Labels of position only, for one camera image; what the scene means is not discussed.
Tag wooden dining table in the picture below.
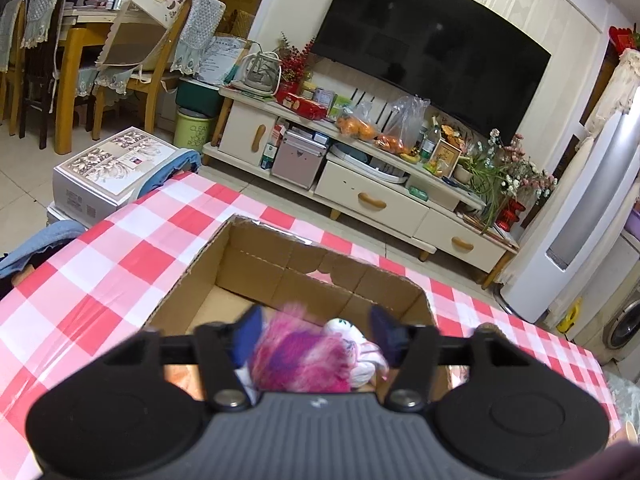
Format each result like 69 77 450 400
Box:
54 7 132 156

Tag silver washing machine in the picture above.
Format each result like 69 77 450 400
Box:
601 284 640 367

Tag red checked tablecloth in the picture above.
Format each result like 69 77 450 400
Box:
0 170 622 480

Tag white tower air conditioner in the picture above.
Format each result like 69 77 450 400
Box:
499 109 640 324

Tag spider plant in white pot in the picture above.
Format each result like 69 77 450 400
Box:
454 151 507 234

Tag wooden chair with lace cover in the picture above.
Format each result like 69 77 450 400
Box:
19 0 69 149
0 0 27 137
92 0 221 142

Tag silver metal case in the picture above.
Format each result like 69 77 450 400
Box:
271 129 331 190

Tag cream scalloped cloth cover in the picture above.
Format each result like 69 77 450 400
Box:
94 0 207 74

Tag tall clear bag of oranges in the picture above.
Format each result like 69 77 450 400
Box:
375 94 431 155

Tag cardboard box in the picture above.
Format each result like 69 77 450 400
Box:
144 214 454 407

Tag yellow detergent bottle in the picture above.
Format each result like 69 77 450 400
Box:
556 299 584 334

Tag pink plush toy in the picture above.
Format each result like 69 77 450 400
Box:
249 304 352 394

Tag green waste bin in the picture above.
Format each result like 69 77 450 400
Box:
173 107 221 150

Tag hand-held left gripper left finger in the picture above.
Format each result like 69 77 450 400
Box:
102 304 264 414

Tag red berry branches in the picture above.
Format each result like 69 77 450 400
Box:
277 32 316 86

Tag black curved television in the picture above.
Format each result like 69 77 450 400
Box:
310 0 552 147

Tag blue denim cloth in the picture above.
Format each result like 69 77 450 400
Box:
0 219 90 287
134 148 202 197

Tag red vase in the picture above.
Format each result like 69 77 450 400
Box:
496 198 526 231

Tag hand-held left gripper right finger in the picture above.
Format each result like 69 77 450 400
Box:
368 305 527 414

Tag white floral printed box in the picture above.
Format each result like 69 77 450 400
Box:
52 127 194 222

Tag wooden photo frame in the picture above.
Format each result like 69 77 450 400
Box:
429 138 462 177

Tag small bag of oranges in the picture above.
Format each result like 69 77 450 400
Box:
335 101 379 142

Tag cream television cabinet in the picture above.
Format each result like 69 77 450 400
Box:
202 85 521 287

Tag white fluffy plush toy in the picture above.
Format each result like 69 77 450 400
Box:
324 317 392 390

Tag dried flower bouquet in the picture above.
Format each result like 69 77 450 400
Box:
486 128 559 207

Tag glass kettle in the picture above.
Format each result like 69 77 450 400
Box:
234 51 284 96

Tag red gift box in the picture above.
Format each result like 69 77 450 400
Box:
282 92 329 120

